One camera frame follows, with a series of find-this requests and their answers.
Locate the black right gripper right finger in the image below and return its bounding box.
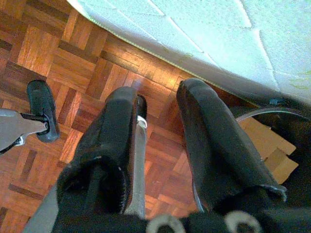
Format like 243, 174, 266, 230
176, 77, 288, 213

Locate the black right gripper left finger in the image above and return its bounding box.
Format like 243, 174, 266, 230
54, 86, 139, 219

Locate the silver robot right leg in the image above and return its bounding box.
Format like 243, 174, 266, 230
124, 94, 149, 220

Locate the silver robot leg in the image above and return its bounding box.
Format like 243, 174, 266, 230
124, 94, 149, 220
0, 80, 60, 156

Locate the brown cardboard box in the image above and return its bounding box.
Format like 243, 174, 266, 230
239, 116, 299, 185

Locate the silver robot left leg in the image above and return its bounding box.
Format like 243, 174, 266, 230
0, 80, 60, 156

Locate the black bag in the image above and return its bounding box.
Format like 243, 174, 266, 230
229, 96, 311, 233

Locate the white textured rug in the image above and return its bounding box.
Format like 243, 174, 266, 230
67, 0, 311, 107

